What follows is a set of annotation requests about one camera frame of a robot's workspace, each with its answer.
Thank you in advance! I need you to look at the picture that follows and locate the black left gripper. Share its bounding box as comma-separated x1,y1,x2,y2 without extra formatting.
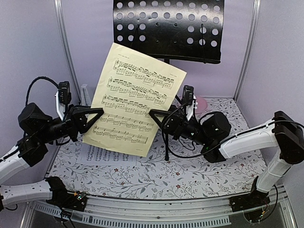
38,103,105,143

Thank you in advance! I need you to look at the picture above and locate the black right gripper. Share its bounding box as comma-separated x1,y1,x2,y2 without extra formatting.
149,104,210,146

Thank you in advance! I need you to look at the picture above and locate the yellow sheet music page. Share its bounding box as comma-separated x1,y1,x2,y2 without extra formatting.
83,43,186,157

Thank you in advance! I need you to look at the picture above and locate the black perforated music stand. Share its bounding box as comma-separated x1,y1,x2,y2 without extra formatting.
112,0,225,162

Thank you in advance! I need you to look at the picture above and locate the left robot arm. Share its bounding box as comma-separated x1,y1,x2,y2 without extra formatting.
0,103,104,211

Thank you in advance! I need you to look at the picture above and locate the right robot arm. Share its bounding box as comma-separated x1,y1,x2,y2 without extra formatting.
149,106,304,207

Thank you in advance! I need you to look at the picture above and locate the white metronome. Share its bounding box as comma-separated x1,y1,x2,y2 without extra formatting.
81,84,92,106

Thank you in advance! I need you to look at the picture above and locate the white sheet music page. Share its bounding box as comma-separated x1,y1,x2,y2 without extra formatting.
76,144,136,166

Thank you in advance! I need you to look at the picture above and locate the pink plastic plate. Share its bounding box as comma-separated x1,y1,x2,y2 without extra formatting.
185,95,208,114

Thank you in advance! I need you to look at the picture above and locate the floral patterned table cloth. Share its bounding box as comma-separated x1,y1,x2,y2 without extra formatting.
46,97,270,200

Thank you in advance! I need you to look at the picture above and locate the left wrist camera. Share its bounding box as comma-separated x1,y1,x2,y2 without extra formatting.
55,81,71,120

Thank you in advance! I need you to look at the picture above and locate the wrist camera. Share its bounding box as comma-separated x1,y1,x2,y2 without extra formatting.
55,81,71,120
181,85,197,121

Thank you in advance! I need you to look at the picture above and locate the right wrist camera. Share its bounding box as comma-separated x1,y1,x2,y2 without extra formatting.
181,85,197,121

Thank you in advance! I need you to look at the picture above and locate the aluminium front rail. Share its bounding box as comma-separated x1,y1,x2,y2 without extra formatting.
21,184,298,228

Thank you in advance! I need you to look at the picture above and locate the right aluminium corner post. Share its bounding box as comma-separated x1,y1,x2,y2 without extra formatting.
233,0,261,103

